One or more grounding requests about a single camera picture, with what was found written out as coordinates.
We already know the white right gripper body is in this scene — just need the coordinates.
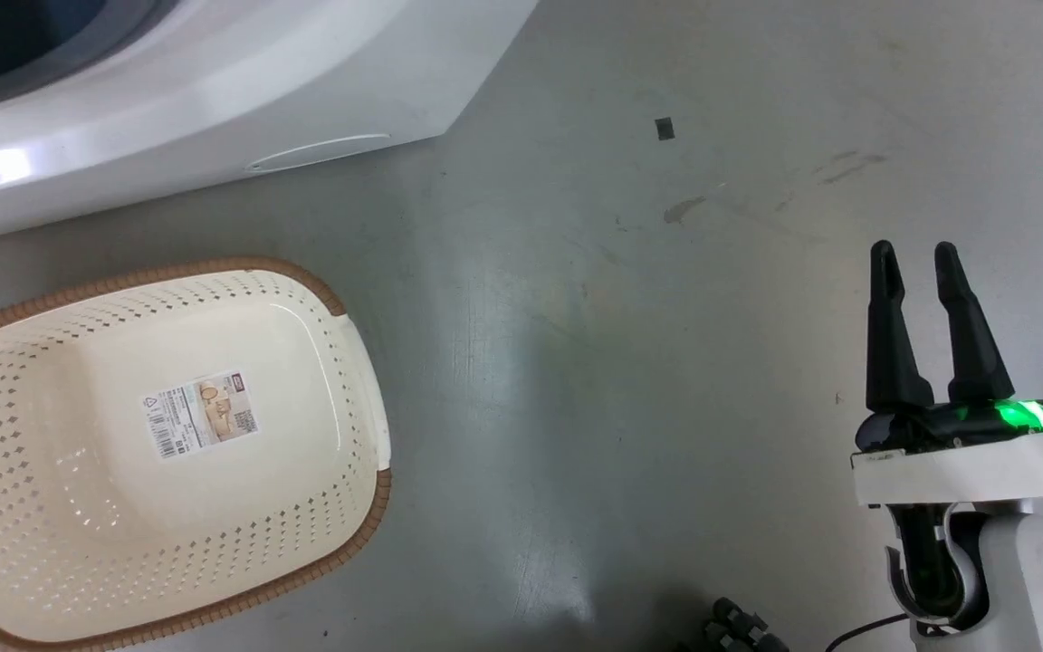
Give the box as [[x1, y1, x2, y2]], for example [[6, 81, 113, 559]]
[[850, 362, 1043, 508]]

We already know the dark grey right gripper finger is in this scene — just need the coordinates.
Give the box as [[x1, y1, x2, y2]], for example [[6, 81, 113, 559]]
[[866, 240, 934, 412], [934, 241, 1017, 406]]

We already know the white washing machine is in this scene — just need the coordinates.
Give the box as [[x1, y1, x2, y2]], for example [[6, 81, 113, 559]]
[[0, 0, 541, 248]]

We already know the cream perforated laundry basket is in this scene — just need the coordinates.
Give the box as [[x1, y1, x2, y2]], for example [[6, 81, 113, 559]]
[[0, 257, 393, 652]]

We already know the printed label sticker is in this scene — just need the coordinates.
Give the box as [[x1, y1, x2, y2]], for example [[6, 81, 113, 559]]
[[142, 369, 261, 460]]

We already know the thin black cable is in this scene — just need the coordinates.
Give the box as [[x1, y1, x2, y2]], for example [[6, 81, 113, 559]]
[[825, 614, 910, 652]]

